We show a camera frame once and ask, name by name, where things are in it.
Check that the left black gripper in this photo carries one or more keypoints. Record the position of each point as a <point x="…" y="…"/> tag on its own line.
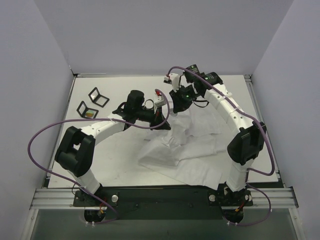
<point x="157" y="119"/>

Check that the white garment shirt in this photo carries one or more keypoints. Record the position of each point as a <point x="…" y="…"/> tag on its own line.
<point x="184" y="153"/>

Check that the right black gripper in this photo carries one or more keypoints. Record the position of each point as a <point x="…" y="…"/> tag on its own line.
<point x="179" y="100"/>

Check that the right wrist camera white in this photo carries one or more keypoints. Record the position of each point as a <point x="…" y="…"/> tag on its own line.
<point x="174" y="80"/>

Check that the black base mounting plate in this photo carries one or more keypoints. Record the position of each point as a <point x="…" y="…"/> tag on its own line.
<point x="178" y="202"/>

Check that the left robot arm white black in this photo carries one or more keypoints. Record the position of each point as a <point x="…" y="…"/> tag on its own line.
<point x="76" y="149"/>

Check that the black frame stand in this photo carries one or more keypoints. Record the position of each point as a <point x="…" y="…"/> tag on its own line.
<point x="82" y="109"/>
<point x="97" y="98"/>

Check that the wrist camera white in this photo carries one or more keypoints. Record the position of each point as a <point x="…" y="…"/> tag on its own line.
<point x="174" y="80"/>
<point x="159" y="101"/>

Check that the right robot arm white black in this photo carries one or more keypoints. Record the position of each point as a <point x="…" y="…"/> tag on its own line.
<point x="247" y="135"/>

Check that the black frame stand upper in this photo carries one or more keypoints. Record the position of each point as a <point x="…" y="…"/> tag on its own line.
<point x="97" y="98"/>

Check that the colourful painted round brooch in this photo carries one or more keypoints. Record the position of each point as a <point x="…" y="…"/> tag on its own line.
<point x="89" y="114"/>

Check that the aluminium front rail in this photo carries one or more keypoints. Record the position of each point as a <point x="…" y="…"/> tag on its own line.
<point x="52" y="199"/>

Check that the black frame stand lower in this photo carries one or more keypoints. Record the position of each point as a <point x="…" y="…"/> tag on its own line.
<point x="82" y="109"/>

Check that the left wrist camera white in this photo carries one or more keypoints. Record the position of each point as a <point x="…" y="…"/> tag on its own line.
<point x="159" y="101"/>

